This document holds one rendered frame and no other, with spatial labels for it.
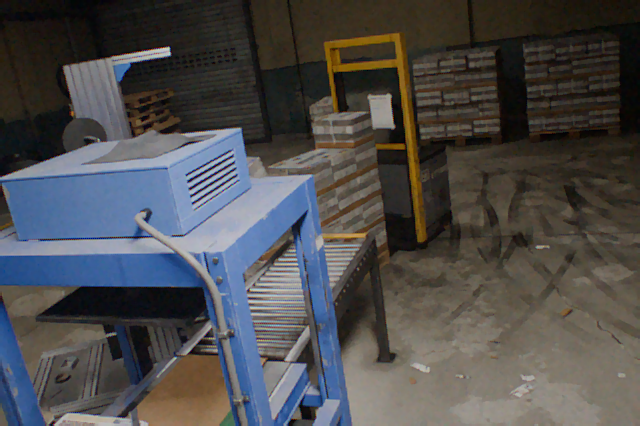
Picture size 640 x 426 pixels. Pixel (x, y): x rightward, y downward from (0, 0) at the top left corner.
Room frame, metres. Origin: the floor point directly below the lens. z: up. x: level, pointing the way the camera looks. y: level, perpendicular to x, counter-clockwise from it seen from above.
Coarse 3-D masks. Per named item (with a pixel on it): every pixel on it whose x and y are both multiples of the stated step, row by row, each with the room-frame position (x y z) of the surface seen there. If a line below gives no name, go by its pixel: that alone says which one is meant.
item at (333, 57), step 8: (336, 40) 5.41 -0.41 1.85; (328, 48) 5.37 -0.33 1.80; (336, 48) 5.42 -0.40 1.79; (328, 56) 5.38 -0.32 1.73; (336, 56) 5.42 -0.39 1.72; (328, 64) 5.39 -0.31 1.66; (336, 64) 5.43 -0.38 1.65; (336, 80) 5.37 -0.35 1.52; (336, 88) 5.38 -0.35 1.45; (336, 96) 5.38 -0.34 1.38; (336, 104) 5.37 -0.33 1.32; (344, 104) 5.40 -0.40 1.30; (336, 112) 5.38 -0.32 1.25; (344, 112) 5.38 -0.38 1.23
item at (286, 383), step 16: (160, 368) 2.23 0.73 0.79; (272, 368) 2.09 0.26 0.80; (288, 368) 2.07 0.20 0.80; (304, 368) 2.06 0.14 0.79; (144, 384) 2.12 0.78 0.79; (272, 384) 1.97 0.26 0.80; (288, 384) 1.97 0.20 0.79; (304, 384) 2.05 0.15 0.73; (128, 400) 2.02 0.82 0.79; (272, 400) 1.88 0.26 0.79; (288, 400) 1.90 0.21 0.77; (112, 416) 1.93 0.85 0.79; (288, 416) 1.87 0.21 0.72
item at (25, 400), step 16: (0, 304) 1.77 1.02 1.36; (0, 320) 1.75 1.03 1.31; (0, 336) 1.74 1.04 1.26; (0, 352) 1.72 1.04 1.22; (16, 352) 1.77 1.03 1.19; (0, 368) 1.72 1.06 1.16; (16, 368) 1.75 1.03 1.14; (0, 384) 1.73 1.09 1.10; (16, 384) 1.73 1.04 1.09; (0, 400) 1.74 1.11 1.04; (16, 400) 1.72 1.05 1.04; (32, 400) 1.77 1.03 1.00; (16, 416) 1.73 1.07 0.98; (32, 416) 1.75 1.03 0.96
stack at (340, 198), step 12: (336, 192) 4.42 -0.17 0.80; (348, 192) 4.52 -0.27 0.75; (324, 204) 4.29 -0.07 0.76; (336, 204) 4.39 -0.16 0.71; (348, 204) 4.50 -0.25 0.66; (324, 216) 4.27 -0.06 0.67; (348, 216) 4.49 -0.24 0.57; (360, 216) 4.61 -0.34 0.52; (324, 228) 4.25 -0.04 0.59; (336, 228) 4.35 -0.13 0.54; (348, 228) 4.47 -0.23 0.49; (360, 228) 4.58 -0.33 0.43; (276, 240) 3.87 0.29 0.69; (324, 240) 4.23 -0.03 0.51; (336, 240) 4.34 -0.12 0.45; (360, 240) 4.57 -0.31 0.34; (264, 252) 3.78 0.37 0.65
